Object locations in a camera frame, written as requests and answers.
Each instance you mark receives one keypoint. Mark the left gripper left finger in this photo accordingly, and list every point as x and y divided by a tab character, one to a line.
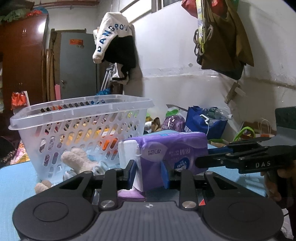
115	180

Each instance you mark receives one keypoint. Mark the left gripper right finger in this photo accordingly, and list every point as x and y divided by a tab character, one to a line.
183	181

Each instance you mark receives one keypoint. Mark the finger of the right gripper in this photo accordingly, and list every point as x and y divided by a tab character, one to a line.
217	160
221	150

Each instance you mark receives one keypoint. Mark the purple tissue pack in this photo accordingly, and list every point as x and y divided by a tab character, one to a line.
179	150

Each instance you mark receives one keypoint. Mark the white orange medicine box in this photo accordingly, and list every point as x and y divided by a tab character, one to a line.
202	202

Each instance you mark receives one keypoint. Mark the dark purple box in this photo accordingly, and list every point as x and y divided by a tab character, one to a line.
132	195

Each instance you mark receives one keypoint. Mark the blue shopping bag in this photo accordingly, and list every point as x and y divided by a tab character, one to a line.
196	123

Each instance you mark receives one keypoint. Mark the beige plush toy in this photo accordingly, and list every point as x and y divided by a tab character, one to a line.
77	160

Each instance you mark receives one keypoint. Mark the white plastic basket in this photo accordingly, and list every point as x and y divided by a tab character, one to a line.
95	124

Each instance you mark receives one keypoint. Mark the purple snack bag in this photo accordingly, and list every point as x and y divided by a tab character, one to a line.
174	123

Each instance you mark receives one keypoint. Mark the olive hanging bags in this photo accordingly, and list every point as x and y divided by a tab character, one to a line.
221	42

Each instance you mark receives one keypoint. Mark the grey metal door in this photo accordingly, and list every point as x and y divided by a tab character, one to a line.
77	69

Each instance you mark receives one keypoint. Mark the orange white hanging bag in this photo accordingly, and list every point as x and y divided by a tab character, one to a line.
19	100

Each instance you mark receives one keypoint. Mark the white black hanging hoodie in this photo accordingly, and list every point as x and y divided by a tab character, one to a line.
115	44

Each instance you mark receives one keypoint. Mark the red brown wardrobe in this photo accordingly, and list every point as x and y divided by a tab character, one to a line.
23	58

